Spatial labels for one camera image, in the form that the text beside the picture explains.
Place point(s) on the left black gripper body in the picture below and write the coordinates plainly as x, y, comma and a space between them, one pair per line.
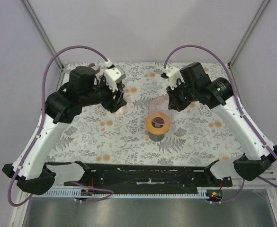
103, 94

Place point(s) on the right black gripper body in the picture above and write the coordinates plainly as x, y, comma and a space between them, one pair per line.
181, 95

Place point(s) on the grey glass carafe wooden collar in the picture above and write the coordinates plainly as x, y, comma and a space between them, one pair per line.
157, 125

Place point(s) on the orange coffee filter pack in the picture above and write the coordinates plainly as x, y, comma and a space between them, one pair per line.
120, 111

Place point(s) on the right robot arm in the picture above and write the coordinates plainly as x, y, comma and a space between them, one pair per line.
192, 84

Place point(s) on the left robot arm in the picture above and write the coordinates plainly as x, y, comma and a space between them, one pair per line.
31, 171

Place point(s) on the clear glass carafe brown collar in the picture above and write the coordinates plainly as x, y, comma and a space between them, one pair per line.
95, 67

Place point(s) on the floral patterned table mat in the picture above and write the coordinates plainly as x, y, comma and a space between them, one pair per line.
197, 136

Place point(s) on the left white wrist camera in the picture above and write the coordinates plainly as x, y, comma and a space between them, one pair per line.
113, 75

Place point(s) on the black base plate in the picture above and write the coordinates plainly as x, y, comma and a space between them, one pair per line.
139, 178

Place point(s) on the white slotted cable duct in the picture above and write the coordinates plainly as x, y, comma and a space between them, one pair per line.
77, 192

